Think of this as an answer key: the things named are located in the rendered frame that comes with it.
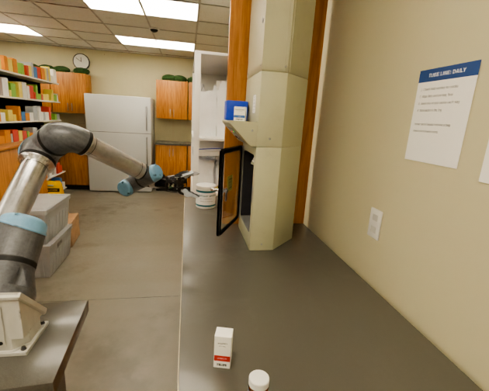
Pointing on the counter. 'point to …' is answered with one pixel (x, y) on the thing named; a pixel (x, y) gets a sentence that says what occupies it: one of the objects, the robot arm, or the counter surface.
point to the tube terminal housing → (274, 156)
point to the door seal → (222, 188)
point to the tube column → (281, 36)
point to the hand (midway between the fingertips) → (199, 185)
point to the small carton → (240, 113)
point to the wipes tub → (208, 198)
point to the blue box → (233, 108)
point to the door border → (220, 190)
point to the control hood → (244, 130)
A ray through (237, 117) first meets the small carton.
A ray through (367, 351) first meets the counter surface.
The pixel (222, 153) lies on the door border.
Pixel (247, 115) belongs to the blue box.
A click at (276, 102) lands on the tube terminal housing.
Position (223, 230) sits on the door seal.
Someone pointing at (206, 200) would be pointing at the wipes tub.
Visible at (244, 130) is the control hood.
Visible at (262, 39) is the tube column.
